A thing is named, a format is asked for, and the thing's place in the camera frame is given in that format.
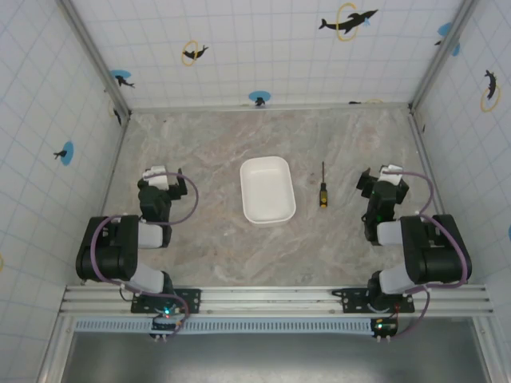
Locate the white plastic bin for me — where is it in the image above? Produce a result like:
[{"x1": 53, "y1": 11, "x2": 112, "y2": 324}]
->
[{"x1": 239, "y1": 156, "x2": 297, "y2": 227}]

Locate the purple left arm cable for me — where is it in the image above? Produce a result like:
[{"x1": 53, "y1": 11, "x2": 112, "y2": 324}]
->
[{"x1": 89, "y1": 171, "x2": 200, "y2": 340}]

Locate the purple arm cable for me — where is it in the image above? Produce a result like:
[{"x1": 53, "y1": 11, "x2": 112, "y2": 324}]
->
[
  {"x1": 389, "y1": 170, "x2": 472, "y2": 340},
  {"x1": 89, "y1": 171, "x2": 200, "y2": 340}
]

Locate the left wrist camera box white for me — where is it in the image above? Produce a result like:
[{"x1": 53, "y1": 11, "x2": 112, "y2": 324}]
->
[{"x1": 142, "y1": 164, "x2": 172, "y2": 189}]

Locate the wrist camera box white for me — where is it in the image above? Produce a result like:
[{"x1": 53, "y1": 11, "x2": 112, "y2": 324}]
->
[
  {"x1": 142, "y1": 164, "x2": 172, "y2": 189},
  {"x1": 378, "y1": 164, "x2": 405, "y2": 187}
]

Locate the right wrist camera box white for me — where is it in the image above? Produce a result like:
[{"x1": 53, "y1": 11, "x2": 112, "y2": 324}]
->
[{"x1": 378, "y1": 164, "x2": 405, "y2": 187}]

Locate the yellow black handle screwdriver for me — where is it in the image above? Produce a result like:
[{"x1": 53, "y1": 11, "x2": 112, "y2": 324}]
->
[{"x1": 318, "y1": 161, "x2": 330, "y2": 208}]

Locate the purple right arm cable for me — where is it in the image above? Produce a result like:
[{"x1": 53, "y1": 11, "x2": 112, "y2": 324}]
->
[{"x1": 389, "y1": 170, "x2": 472, "y2": 340}]

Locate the aluminium frame back bar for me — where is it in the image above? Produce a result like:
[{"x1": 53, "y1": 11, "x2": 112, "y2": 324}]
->
[{"x1": 128, "y1": 101, "x2": 413, "y2": 113}]

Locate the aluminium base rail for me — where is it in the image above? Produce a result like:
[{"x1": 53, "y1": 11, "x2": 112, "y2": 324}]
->
[{"x1": 58, "y1": 284, "x2": 493, "y2": 318}]

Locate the aluminium frame post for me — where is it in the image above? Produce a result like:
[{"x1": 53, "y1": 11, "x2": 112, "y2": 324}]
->
[
  {"x1": 408, "y1": 0, "x2": 478, "y2": 113},
  {"x1": 58, "y1": 0, "x2": 133, "y2": 119}
]

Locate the white slotted cable duct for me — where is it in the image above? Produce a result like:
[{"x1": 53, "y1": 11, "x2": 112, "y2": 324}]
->
[{"x1": 73, "y1": 318, "x2": 380, "y2": 334}]

